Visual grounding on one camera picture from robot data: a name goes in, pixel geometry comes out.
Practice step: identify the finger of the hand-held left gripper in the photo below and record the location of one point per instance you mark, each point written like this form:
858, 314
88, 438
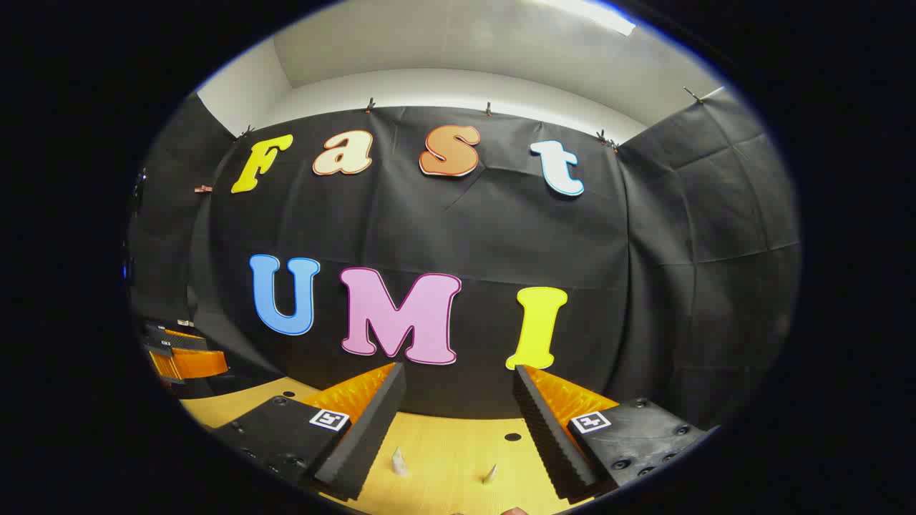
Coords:
197, 363
187, 343

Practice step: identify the white skin care tube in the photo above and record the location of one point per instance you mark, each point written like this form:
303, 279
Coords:
398, 463

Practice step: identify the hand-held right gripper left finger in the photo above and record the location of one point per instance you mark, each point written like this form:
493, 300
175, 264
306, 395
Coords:
361, 436

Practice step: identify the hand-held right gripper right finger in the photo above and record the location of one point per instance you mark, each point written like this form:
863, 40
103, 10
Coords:
547, 436

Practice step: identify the black backdrop cloth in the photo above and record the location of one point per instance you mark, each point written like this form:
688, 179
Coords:
501, 236

